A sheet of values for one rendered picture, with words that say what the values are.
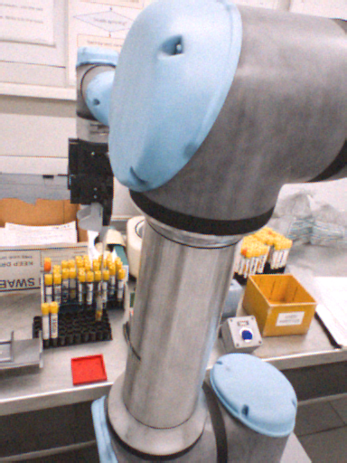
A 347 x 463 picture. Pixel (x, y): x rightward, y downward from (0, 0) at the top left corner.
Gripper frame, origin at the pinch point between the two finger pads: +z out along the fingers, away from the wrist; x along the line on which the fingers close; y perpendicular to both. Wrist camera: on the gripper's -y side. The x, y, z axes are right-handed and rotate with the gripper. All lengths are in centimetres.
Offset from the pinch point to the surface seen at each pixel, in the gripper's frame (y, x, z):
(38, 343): 13.5, 6.6, 22.1
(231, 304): -33.5, 2.1, 20.7
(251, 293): -39.8, 0.3, 19.2
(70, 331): 6.8, 2.4, 23.6
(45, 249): 11.3, -16.6, 12.9
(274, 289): -49, -3, 21
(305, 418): -102, -24, 113
